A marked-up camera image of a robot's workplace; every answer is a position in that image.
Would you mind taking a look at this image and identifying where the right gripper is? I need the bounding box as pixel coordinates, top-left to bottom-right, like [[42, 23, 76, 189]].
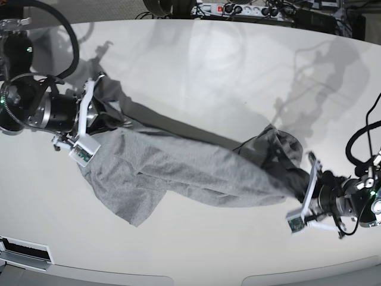
[[32, 92, 125, 134]]

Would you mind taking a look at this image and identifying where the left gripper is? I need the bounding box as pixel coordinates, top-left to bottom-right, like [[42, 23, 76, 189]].
[[313, 171, 360, 219]]

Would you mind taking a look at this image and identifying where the grey t-shirt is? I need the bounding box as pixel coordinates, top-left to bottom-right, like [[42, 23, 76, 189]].
[[77, 77, 312, 229]]

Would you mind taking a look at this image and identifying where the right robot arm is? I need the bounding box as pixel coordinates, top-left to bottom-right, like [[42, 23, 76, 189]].
[[1, 1, 126, 139]]

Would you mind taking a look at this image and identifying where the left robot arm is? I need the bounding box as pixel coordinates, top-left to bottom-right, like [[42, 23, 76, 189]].
[[305, 97, 380, 238]]

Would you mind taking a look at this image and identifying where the white power strip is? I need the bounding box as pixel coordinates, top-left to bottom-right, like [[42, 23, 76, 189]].
[[191, 3, 283, 19]]

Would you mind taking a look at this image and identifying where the black power adapter box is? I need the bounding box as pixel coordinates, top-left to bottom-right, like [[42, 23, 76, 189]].
[[294, 10, 337, 33]]

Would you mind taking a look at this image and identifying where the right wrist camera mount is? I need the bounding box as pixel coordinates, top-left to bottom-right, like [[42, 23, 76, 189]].
[[52, 74, 104, 167]]

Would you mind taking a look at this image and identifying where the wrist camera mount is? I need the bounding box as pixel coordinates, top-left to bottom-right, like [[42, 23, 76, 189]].
[[286, 151, 345, 239], [52, 74, 104, 167]]

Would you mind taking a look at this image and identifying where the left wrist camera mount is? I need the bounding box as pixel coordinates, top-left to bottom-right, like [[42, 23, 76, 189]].
[[286, 151, 345, 239]]

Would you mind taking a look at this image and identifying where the black cable bundle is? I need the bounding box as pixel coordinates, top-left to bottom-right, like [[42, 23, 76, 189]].
[[135, 0, 197, 20]]

